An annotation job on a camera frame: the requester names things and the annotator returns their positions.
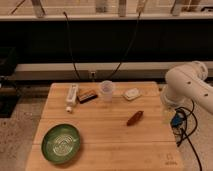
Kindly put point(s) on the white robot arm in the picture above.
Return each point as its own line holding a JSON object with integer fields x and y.
{"x": 188, "y": 81}

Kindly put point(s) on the green ceramic bowl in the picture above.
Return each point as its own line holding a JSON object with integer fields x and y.
{"x": 61, "y": 143}

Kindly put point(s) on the clear plastic cup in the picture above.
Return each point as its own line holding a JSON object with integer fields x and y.
{"x": 106, "y": 90}

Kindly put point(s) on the brown rectangular block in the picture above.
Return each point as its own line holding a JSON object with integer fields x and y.
{"x": 85, "y": 96}

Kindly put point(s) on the small white bottle cap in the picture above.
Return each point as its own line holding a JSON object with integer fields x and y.
{"x": 69, "y": 109}

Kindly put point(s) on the white wall outlet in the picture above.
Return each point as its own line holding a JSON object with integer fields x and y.
{"x": 92, "y": 75}

